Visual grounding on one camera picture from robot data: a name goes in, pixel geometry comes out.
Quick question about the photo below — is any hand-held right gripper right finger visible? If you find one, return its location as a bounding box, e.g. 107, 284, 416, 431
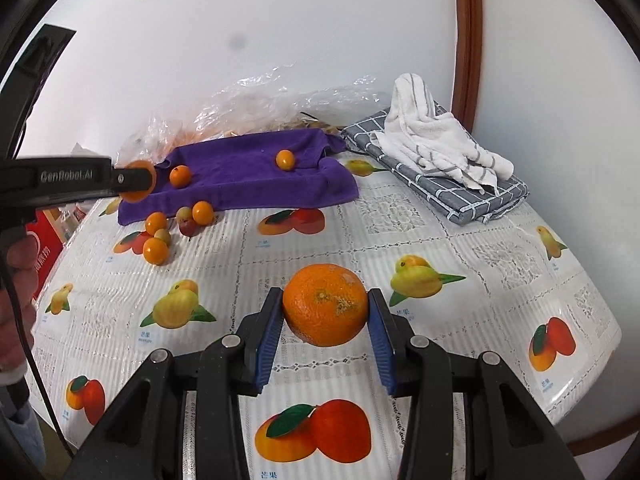
367, 287, 586, 480

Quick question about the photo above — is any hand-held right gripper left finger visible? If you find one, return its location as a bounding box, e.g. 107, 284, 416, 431
60, 287, 286, 480

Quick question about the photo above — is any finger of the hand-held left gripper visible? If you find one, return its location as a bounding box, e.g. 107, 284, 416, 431
111, 166, 154, 195

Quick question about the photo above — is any large mandarin orange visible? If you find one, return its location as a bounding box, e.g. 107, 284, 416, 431
282, 263, 369, 348

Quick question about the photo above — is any person's left forearm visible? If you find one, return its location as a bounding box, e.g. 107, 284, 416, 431
0, 400, 48, 478

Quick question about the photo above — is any person's left hand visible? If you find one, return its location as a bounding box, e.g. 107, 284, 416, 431
0, 234, 38, 373

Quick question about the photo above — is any clear plastic bag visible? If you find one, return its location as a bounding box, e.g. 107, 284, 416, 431
117, 112, 211, 166
190, 65, 391, 137

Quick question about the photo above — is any red box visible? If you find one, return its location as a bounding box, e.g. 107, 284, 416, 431
25, 208, 66, 301

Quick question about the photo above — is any purple towel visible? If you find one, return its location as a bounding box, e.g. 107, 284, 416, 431
117, 128, 360, 227

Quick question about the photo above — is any grey plaid cloth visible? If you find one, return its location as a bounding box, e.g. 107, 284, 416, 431
340, 101, 530, 225

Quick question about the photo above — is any white striped towel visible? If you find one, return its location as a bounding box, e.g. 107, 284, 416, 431
370, 73, 516, 196

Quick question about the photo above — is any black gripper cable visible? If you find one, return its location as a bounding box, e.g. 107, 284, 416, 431
0, 255, 76, 458

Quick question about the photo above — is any brown door frame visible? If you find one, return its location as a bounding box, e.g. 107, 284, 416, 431
452, 0, 483, 131

